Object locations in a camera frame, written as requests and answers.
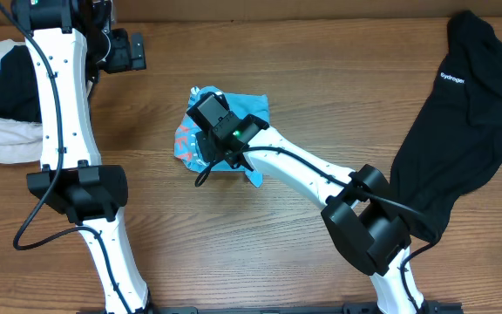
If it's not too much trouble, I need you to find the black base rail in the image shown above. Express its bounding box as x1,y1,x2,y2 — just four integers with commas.
77,301,464,314

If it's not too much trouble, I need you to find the light blue t-shirt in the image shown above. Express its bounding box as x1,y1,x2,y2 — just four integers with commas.
173,85,270,188

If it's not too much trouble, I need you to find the black unfolded garment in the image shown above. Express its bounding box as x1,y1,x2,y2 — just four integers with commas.
390,10,502,242

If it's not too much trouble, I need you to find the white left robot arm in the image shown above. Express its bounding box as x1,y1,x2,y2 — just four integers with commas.
7,0,153,314

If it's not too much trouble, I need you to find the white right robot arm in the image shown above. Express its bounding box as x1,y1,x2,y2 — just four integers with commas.
193,113,428,313

